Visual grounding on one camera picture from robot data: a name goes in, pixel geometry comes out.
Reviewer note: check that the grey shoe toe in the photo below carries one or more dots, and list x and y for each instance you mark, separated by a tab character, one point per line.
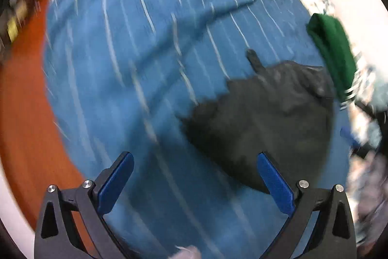
189	252

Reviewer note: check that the blue striped bed sheet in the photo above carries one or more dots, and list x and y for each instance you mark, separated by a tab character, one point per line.
119	74

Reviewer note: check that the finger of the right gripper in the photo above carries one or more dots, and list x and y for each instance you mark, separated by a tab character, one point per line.
350	139

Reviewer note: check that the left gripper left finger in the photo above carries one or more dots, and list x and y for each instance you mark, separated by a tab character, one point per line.
56	234

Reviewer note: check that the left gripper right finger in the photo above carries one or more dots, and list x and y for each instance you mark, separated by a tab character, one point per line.
333	235

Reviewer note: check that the green folded garment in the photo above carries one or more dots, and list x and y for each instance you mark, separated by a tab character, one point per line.
332	42

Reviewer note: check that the black garment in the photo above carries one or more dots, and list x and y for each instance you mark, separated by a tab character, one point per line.
284	110

